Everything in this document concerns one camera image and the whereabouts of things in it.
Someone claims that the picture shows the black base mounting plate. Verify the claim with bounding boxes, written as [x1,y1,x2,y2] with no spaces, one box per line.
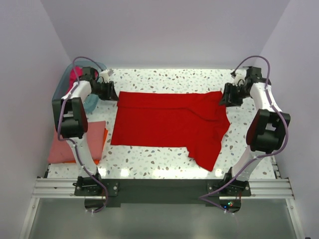
[73,177,251,212]

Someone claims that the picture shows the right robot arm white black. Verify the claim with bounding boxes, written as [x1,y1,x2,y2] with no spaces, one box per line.
[219,67,291,187]

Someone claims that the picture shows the magenta crumpled t-shirt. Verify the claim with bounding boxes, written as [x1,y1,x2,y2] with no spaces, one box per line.
[68,66,83,92]

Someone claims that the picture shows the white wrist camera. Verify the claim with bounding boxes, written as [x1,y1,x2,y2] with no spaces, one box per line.
[99,69,114,82]
[230,71,245,86]

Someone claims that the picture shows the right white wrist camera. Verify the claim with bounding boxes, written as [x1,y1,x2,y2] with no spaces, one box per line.
[230,71,245,86]

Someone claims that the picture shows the pink folded t-shirt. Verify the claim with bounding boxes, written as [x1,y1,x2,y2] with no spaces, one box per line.
[47,121,108,165]

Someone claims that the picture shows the orange folded t-shirt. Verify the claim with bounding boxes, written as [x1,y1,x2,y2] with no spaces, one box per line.
[67,128,109,165]

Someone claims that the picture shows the red t-shirt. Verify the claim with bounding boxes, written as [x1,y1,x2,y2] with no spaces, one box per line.
[111,91,230,171]

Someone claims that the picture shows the aluminium frame rail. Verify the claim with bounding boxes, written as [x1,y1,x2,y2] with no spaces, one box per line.
[32,178,294,199]

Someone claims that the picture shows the teal plastic bin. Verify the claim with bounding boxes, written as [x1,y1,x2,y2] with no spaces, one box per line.
[51,60,107,114]

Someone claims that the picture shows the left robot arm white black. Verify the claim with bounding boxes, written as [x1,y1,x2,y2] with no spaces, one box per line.
[52,67,119,184]

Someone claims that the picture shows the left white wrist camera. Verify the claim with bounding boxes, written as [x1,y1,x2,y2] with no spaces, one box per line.
[99,69,114,82]

